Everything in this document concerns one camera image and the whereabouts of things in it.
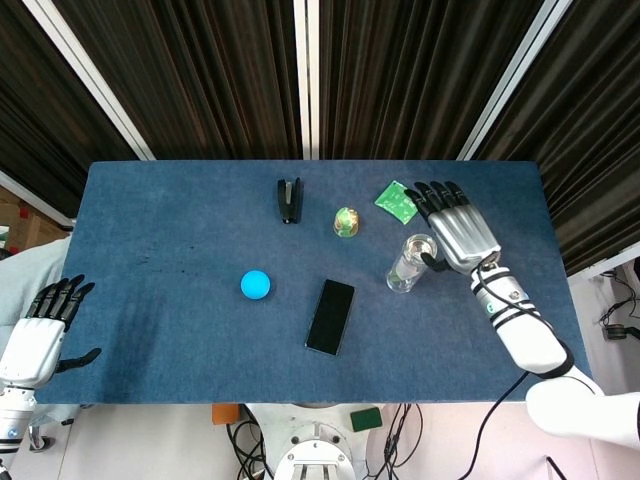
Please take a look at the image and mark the black stapler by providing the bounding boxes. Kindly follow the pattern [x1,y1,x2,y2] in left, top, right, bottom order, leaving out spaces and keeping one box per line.
[276,177,305,225]

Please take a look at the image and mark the small green yellow toy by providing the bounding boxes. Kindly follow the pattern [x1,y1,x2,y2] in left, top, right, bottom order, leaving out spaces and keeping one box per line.
[333,206,362,238]

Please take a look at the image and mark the blue felt table cloth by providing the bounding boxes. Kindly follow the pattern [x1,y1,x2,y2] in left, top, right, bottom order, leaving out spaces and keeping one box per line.
[33,159,594,405]

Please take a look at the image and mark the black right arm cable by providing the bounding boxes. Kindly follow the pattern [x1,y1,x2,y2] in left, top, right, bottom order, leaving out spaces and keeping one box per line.
[457,369,532,480]

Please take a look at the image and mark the white frame post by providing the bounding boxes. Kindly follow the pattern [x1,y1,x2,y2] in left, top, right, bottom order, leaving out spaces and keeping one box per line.
[293,0,321,161]
[22,0,157,161]
[457,0,574,161]

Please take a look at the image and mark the orange block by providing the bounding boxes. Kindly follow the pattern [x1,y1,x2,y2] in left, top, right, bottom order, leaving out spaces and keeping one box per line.
[211,403,240,426]

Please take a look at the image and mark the clear glass cup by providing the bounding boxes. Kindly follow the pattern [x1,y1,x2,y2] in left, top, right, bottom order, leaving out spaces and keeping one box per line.
[385,233,439,294]

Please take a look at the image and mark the black pleated curtain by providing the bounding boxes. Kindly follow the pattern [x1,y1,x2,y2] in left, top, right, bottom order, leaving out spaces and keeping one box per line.
[0,0,640,276]

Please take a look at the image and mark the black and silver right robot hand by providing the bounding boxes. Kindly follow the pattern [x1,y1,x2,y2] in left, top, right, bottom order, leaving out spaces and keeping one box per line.
[404,180,503,274]

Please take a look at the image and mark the brown cardboard box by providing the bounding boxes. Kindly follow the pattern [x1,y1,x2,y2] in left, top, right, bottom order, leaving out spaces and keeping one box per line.
[0,187,70,251]

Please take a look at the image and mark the black cable bundle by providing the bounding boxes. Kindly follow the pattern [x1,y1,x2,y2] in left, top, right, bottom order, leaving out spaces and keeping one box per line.
[227,404,275,480]
[382,403,426,474]

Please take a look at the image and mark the blue ball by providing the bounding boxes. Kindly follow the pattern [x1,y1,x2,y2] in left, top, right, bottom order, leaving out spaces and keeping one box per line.
[240,269,272,301]

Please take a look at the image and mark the green block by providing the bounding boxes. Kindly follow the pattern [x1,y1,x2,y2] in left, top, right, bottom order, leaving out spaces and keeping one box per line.
[349,407,384,434]

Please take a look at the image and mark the grey cloth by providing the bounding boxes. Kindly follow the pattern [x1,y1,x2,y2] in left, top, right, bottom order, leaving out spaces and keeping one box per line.
[0,237,72,331]

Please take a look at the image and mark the black smartphone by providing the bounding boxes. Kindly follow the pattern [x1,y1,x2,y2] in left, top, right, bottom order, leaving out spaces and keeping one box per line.
[304,279,357,357]

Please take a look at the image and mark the grey caster wheel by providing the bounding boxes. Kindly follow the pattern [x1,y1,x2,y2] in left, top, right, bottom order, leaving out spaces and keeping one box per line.
[29,424,57,454]

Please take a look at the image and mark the white robot torso base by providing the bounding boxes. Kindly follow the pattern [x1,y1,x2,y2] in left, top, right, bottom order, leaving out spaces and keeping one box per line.
[247,402,396,480]

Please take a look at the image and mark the green foil sachet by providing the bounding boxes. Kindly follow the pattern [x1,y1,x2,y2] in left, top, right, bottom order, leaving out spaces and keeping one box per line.
[373,179,420,225]

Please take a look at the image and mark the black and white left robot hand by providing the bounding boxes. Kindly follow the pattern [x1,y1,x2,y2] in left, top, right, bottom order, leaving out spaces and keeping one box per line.
[0,274,102,389]

